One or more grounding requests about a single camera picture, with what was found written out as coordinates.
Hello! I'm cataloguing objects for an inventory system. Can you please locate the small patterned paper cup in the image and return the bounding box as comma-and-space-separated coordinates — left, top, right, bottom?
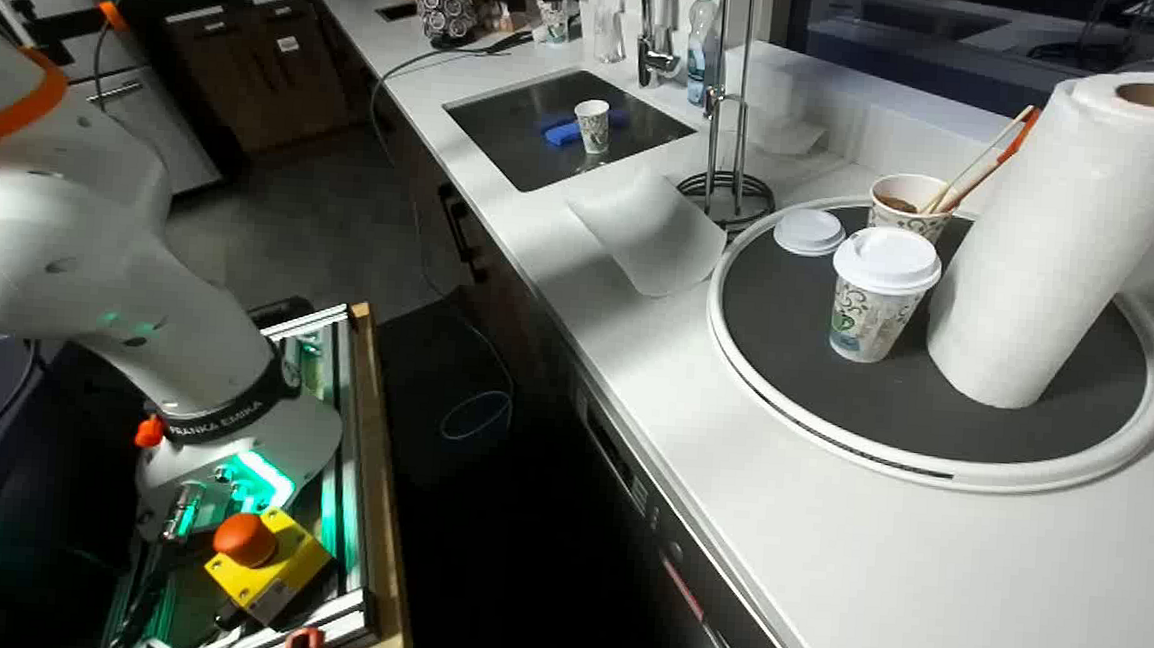
571, 98, 614, 157

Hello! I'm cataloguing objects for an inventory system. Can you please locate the white coffee cup lid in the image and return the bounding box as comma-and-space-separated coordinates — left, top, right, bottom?
772, 206, 849, 260
829, 224, 945, 300

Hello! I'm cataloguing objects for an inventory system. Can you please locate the patterned coffee cup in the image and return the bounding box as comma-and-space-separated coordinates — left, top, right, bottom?
827, 276, 931, 368

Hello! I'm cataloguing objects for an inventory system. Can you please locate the open patterned paper cup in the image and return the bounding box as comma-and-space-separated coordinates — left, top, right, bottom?
866, 171, 961, 247

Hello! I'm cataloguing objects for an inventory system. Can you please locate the dark bin with blue rim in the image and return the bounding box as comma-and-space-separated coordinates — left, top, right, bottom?
437, 387, 516, 448

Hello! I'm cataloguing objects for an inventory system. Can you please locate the steel sink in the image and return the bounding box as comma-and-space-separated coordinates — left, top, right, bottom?
438, 61, 702, 205

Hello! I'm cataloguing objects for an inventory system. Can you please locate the blue sponge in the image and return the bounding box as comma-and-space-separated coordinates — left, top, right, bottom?
542, 105, 632, 153

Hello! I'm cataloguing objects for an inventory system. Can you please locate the metal paper towel holder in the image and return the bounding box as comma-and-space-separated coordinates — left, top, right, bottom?
673, 0, 789, 233

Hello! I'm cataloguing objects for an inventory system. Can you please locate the black dishwasher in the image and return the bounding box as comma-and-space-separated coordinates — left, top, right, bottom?
553, 369, 840, 648

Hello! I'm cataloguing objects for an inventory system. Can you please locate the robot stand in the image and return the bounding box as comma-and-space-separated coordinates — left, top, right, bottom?
102, 286, 436, 648

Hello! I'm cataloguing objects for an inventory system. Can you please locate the chrome tap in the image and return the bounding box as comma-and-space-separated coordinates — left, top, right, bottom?
633, 0, 686, 92

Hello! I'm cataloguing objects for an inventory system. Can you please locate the clear drinking glass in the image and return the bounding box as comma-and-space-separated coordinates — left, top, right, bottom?
590, 0, 631, 65

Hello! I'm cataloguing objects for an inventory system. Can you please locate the clear dish soap bottle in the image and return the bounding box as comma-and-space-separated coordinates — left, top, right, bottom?
683, 0, 724, 109

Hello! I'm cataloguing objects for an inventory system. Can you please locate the small patterned glass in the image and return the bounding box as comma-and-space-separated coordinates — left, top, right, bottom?
533, 0, 574, 46

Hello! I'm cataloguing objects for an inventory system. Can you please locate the round grey tray white rim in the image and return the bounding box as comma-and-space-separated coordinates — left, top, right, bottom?
695, 186, 1154, 505

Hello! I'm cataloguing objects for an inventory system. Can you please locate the yellow emergency stop button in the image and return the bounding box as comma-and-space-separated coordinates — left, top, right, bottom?
200, 505, 337, 631

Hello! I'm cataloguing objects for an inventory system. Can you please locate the brown wooden cabinet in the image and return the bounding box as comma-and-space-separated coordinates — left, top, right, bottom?
150, 0, 360, 163

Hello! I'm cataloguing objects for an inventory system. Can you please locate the orange stir stick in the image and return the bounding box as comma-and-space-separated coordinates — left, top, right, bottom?
935, 102, 1043, 219

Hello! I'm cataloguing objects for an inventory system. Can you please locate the white refrigerator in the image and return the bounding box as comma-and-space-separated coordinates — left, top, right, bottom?
0, 0, 234, 198

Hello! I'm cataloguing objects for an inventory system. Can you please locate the white paper towel roll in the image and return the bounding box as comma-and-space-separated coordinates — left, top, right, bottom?
922, 58, 1154, 419

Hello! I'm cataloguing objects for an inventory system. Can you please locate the black drawer handle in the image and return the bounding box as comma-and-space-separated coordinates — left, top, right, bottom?
433, 182, 495, 286

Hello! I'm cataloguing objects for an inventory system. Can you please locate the black cable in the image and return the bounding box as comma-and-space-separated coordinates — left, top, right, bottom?
356, 19, 541, 307

